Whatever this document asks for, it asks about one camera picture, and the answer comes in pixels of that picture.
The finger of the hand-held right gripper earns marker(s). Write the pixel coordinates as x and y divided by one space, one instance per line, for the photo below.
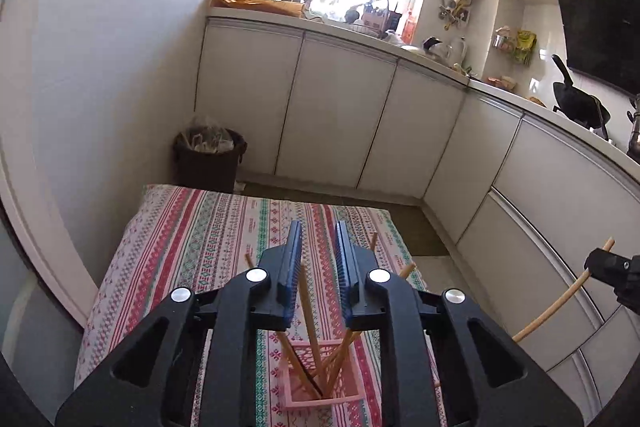
607 266
632 294

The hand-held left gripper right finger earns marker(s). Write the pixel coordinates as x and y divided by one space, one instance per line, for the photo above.
345 267

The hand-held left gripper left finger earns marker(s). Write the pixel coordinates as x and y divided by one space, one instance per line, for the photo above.
292 259

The tan wooden chopstick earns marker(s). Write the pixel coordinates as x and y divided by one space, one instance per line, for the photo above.
295 361
373 241
310 332
407 270
555 307

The black chopstick with gold band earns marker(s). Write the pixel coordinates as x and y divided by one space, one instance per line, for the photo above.
310 382

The pink perforated utensil holder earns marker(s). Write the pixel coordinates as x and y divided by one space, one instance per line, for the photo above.
300 402

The striped patterned tablecloth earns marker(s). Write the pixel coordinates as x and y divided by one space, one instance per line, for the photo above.
200 247

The white drawer base cabinet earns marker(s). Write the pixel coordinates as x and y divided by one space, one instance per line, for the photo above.
550 187

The dark trash bin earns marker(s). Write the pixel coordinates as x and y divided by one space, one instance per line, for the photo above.
205 172

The steel steamer pot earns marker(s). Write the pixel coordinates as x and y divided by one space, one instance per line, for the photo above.
635 132

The white door base cabinet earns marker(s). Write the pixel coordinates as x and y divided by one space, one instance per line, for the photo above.
340 107

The black wok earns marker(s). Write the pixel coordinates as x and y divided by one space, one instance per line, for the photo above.
580 104

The white kitchen countertop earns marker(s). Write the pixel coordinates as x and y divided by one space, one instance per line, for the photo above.
545 114

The yellow green packet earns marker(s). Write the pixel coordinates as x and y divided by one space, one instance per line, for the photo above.
525 47

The orange bottle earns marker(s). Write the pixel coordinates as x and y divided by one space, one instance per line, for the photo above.
409 29

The black range hood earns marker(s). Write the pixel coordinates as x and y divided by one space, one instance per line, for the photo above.
600 17

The brown paper envelope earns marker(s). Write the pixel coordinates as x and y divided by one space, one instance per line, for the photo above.
260 4

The steel wall cup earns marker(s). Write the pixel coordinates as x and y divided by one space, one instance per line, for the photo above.
502 42

